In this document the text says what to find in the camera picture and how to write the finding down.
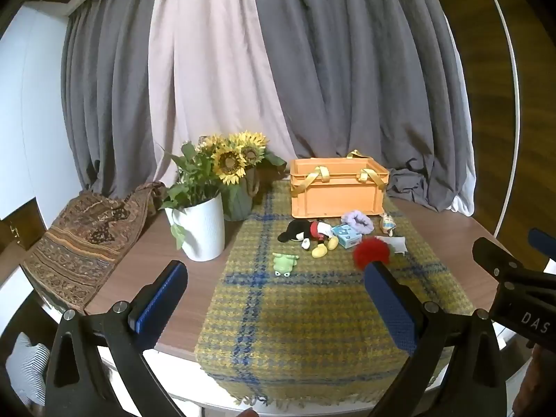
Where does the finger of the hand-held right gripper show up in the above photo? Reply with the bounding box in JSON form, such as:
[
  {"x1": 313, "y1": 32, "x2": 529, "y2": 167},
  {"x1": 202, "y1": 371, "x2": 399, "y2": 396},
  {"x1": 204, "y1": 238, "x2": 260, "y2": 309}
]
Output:
[
  {"x1": 472, "y1": 237, "x2": 556, "y2": 289},
  {"x1": 528, "y1": 227, "x2": 556, "y2": 270}
]

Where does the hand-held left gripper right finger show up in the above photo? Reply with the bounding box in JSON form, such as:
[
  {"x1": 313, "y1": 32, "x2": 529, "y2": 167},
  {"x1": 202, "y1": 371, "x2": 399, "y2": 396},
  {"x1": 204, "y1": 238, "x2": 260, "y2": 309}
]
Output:
[{"x1": 364, "y1": 261, "x2": 510, "y2": 417}]

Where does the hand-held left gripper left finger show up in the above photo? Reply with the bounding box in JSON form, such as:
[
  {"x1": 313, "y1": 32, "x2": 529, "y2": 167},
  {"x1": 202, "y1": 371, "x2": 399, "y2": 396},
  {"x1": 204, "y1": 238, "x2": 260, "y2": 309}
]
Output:
[{"x1": 43, "y1": 260, "x2": 189, "y2": 417}]

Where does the white cloth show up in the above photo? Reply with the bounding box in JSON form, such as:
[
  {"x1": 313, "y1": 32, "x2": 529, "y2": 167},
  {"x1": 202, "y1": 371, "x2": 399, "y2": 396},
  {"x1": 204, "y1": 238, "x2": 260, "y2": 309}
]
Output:
[{"x1": 376, "y1": 235, "x2": 408, "y2": 256}]

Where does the purple scrunchie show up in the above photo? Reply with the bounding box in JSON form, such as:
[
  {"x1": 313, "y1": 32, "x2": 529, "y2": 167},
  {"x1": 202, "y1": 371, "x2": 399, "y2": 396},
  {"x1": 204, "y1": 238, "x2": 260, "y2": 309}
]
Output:
[{"x1": 341, "y1": 210, "x2": 374, "y2": 231}]

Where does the orange crate with yellow straps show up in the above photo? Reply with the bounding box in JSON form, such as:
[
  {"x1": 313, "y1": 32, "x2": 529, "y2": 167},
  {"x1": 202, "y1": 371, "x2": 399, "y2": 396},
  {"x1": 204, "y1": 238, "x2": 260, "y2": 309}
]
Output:
[{"x1": 289, "y1": 150, "x2": 392, "y2": 220}]

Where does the person's right forearm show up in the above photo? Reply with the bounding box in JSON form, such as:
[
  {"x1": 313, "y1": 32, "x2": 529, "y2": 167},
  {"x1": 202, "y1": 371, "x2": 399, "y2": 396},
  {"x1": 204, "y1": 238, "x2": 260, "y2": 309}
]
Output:
[{"x1": 513, "y1": 343, "x2": 556, "y2": 417}]

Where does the red pompom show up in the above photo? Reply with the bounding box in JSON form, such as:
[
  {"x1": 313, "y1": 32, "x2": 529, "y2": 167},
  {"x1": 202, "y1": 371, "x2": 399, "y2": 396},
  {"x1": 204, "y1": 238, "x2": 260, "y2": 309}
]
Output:
[{"x1": 353, "y1": 237, "x2": 391, "y2": 272}]

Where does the white vase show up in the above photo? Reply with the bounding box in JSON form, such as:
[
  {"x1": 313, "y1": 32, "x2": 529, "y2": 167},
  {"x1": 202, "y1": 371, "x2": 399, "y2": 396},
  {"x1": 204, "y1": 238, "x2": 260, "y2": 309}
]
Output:
[{"x1": 165, "y1": 193, "x2": 227, "y2": 262}]

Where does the small blue box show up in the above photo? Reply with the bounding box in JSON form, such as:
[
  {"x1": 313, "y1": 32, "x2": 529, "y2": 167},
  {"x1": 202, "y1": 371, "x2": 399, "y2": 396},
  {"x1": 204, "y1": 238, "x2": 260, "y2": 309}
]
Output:
[{"x1": 331, "y1": 223, "x2": 363, "y2": 248}]

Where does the small printed pouch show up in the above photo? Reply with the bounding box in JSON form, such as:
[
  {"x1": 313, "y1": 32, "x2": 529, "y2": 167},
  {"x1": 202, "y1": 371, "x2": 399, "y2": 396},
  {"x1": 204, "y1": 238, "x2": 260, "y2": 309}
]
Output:
[{"x1": 379, "y1": 212, "x2": 397, "y2": 238}]

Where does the brown patterned cloth bag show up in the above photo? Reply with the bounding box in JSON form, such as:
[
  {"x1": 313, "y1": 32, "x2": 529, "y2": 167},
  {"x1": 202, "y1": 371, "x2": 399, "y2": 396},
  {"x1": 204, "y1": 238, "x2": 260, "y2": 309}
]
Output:
[{"x1": 22, "y1": 180, "x2": 168, "y2": 316}]

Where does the yellow plaid blanket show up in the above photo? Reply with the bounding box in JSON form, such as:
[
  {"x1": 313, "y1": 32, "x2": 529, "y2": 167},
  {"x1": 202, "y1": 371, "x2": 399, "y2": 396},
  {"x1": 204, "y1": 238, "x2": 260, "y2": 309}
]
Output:
[{"x1": 195, "y1": 180, "x2": 474, "y2": 411}]

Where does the green frog toy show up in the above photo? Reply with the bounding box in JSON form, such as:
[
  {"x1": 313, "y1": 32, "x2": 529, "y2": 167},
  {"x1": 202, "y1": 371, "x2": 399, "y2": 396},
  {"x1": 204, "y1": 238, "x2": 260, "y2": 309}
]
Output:
[{"x1": 273, "y1": 252, "x2": 300, "y2": 277}]

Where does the mouse plush toy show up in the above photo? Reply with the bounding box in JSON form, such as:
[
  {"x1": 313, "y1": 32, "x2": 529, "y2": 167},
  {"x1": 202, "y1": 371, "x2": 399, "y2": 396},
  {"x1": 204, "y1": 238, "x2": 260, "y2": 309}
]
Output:
[{"x1": 278, "y1": 219, "x2": 342, "y2": 260}]

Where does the green ribbed vase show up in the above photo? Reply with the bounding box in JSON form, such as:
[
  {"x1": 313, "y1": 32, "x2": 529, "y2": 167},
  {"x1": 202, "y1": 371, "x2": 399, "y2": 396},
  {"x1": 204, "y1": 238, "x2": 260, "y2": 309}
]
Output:
[{"x1": 221, "y1": 169, "x2": 258, "y2": 222}]

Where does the green leafy plant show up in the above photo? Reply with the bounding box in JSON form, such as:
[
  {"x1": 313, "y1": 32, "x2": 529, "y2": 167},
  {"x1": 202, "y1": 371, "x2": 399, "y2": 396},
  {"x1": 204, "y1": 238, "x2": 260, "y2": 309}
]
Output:
[{"x1": 157, "y1": 141, "x2": 223, "y2": 251}]

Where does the striped cloth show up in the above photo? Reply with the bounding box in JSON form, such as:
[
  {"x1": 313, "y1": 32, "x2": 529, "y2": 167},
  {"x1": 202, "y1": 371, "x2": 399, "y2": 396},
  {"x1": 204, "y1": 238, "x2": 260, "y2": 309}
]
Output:
[{"x1": 6, "y1": 332, "x2": 51, "y2": 407}]

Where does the sunflower bouquet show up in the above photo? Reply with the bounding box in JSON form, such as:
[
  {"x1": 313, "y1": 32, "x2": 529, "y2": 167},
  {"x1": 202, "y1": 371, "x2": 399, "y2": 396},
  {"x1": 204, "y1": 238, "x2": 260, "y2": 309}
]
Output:
[{"x1": 197, "y1": 130, "x2": 287, "y2": 186}]

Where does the grey curtain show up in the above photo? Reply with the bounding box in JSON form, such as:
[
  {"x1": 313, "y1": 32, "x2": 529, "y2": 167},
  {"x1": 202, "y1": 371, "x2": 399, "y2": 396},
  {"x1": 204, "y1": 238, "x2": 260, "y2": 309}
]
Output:
[
  {"x1": 250, "y1": 0, "x2": 474, "y2": 215},
  {"x1": 61, "y1": 0, "x2": 174, "y2": 201}
]

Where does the white cabinet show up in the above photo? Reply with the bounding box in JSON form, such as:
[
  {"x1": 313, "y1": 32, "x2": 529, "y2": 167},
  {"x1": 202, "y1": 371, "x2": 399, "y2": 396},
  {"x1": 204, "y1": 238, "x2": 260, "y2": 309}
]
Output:
[{"x1": 0, "y1": 2, "x2": 71, "y2": 223}]

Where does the pale pink curtain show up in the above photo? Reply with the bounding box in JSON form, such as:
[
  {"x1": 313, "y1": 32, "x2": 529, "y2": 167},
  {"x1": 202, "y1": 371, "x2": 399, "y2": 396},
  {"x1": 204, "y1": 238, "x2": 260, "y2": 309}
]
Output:
[{"x1": 148, "y1": 0, "x2": 300, "y2": 183}]

